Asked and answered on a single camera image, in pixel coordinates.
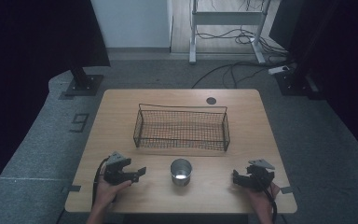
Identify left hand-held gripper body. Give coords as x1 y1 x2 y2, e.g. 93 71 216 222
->
103 150 132 187

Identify black wire mesh basket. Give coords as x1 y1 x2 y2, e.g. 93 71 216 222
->
132 103 231 153

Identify tangled black floor cables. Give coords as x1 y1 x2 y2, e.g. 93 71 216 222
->
195 25 291 63

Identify shiny metal cup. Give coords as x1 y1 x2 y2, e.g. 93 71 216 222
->
170 158 194 188

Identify white power strip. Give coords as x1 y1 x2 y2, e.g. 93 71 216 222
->
267 64 291 76

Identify long black floor cable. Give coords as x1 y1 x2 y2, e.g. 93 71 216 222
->
191 60 295 90

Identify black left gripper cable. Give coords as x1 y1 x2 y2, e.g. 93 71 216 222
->
90 156 111 209

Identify white metal desk frame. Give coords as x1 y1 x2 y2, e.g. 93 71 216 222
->
188 0 273 65

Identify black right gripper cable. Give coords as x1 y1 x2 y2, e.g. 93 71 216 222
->
255 174 279 224

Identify dark curtain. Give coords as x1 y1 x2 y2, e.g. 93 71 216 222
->
268 0 358 166
0 0 112 207

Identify black stand with base plate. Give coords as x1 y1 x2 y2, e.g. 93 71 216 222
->
63 58 104 97
274 0 324 100

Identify dark tape floor number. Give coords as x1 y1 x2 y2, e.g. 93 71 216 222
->
68 113 90 134

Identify person's left hand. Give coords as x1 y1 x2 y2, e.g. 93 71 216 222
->
92 178 133 213

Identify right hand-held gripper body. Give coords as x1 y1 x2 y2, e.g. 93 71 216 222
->
244 159 276 191

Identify person's right hand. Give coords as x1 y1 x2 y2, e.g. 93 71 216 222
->
245 181 282 219

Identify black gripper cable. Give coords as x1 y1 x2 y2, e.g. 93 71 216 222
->
90 156 111 209
255 174 279 224

